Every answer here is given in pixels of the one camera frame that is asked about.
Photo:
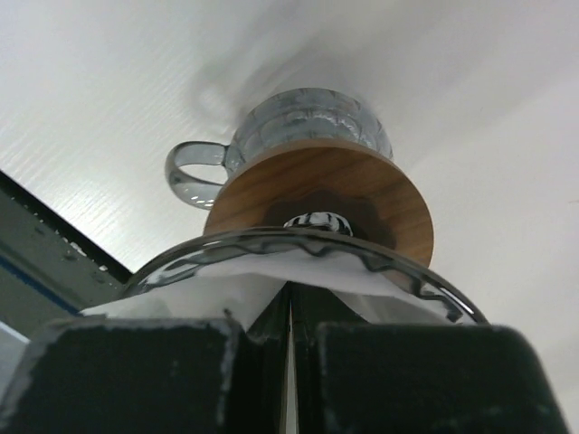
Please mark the clear glass funnel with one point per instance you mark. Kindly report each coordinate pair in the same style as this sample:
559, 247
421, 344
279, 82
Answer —
187, 259

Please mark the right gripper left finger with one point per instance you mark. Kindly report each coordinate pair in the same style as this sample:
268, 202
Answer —
99, 375

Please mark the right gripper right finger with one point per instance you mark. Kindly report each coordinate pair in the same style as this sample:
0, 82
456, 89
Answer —
356, 377

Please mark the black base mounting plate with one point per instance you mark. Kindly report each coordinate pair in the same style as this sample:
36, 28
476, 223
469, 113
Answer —
51, 257

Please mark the clear glass dripper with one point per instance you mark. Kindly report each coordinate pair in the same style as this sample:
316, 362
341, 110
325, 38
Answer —
305, 113

